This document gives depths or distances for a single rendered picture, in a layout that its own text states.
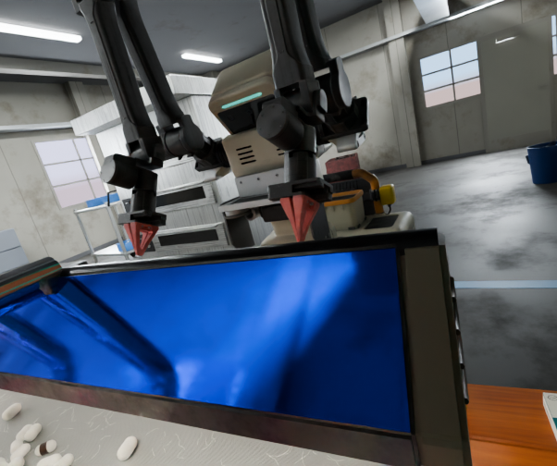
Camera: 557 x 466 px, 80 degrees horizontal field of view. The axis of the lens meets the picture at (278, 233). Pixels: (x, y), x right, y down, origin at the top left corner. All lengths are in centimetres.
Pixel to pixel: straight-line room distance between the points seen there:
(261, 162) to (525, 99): 754
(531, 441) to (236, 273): 45
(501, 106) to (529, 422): 782
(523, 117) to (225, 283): 817
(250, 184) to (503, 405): 72
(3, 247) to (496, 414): 596
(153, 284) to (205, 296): 4
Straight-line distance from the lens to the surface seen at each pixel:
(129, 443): 69
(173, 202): 343
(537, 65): 828
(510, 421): 55
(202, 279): 16
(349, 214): 120
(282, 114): 54
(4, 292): 25
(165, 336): 18
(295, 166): 58
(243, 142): 95
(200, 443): 64
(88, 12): 97
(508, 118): 824
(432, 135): 829
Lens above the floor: 115
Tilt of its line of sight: 14 degrees down
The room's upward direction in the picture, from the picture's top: 14 degrees counter-clockwise
